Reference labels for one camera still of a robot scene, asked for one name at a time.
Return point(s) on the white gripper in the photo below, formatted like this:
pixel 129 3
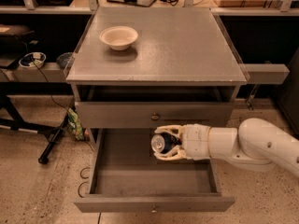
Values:
pixel 196 141

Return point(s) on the blue pepsi can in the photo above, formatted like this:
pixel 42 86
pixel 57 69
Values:
pixel 164 142

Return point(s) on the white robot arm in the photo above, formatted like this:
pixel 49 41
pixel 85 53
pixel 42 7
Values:
pixel 256 145

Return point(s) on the open grey middle drawer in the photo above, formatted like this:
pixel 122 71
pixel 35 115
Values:
pixel 126 177

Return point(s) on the closed grey top drawer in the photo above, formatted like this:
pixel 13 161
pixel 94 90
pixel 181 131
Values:
pixel 150 114

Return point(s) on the grey drawer cabinet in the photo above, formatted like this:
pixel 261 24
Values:
pixel 181 55

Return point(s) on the green chip bag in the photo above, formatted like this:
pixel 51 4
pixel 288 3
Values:
pixel 74 126

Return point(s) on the white paper bowl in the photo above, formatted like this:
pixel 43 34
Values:
pixel 119 37

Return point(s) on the dark round bowl on shelf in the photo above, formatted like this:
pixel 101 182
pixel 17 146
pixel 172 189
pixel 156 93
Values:
pixel 64 59

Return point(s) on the blue white bowl on shelf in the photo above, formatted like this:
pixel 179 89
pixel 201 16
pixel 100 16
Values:
pixel 33 60

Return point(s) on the black bag on shelf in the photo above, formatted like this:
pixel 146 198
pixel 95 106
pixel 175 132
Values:
pixel 15 38

